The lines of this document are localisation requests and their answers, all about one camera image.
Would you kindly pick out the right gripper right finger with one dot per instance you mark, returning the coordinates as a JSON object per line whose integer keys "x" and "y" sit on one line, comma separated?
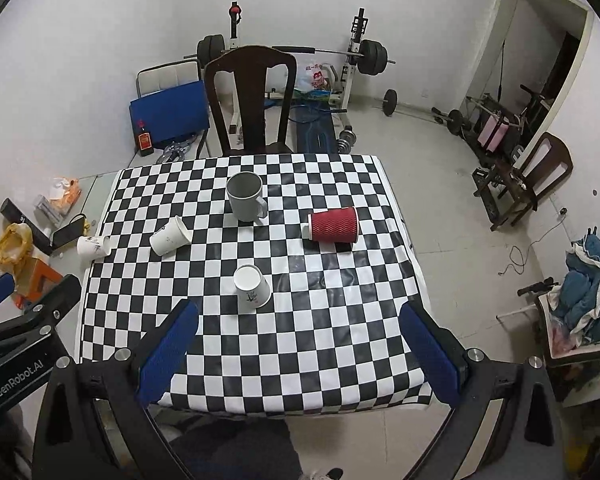
{"x": 525, "y": 442}

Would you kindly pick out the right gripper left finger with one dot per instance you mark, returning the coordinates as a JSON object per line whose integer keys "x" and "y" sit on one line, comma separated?
{"x": 70, "y": 440}

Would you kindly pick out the white paper cup calligraphy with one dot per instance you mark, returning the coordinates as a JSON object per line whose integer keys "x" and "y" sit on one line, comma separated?
{"x": 252, "y": 289}

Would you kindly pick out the white paper cup leftmost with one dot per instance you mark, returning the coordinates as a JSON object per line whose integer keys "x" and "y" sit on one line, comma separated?
{"x": 91, "y": 248}

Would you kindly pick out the white paper cup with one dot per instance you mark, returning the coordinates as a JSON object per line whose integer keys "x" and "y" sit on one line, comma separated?
{"x": 91, "y": 248}
{"x": 173, "y": 235}

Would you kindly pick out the white paper cup middle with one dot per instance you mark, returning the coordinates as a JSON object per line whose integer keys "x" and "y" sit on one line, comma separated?
{"x": 173, "y": 235}

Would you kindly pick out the red ribbed paper cup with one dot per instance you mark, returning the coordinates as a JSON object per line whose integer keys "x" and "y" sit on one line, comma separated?
{"x": 332, "y": 226}

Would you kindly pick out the orange box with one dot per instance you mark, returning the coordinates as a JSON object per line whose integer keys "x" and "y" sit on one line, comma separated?
{"x": 33, "y": 281}

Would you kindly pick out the yellow plastic bag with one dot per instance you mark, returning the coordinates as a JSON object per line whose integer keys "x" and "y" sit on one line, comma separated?
{"x": 16, "y": 244}

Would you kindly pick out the grey small box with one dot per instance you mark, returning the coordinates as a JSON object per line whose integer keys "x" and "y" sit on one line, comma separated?
{"x": 43, "y": 206}

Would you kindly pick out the orange tissue pack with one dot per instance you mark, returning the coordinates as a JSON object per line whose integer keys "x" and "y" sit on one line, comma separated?
{"x": 63, "y": 193}

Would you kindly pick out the pile of blue clothes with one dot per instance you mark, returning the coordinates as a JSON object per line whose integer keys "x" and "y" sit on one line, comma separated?
{"x": 575, "y": 302}

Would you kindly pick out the dark liquor bottle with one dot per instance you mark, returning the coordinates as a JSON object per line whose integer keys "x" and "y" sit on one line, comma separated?
{"x": 143, "y": 139}

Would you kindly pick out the blue board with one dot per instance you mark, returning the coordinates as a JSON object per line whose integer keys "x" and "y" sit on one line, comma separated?
{"x": 172, "y": 115}

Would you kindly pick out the black white checkered tablecloth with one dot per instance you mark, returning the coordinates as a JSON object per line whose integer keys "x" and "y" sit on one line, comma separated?
{"x": 298, "y": 266}

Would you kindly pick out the grey ceramic mug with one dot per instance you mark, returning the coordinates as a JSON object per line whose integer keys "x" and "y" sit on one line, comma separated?
{"x": 244, "y": 192}

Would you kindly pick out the black exercise machine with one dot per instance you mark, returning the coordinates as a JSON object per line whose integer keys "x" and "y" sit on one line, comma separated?
{"x": 495, "y": 135}

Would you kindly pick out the small barbell on floor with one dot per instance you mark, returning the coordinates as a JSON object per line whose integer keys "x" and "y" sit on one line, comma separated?
{"x": 454, "y": 120}

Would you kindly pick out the dark wooden chair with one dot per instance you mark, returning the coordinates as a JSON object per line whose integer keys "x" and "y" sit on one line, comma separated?
{"x": 249, "y": 66}

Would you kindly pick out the white weight bench rack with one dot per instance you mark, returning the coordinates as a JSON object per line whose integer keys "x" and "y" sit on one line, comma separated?
{"x": 335, "y": 93}

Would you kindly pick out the barbell with black plates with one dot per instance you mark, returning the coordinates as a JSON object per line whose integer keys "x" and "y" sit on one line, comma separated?
{"x": 371, "y": 58}

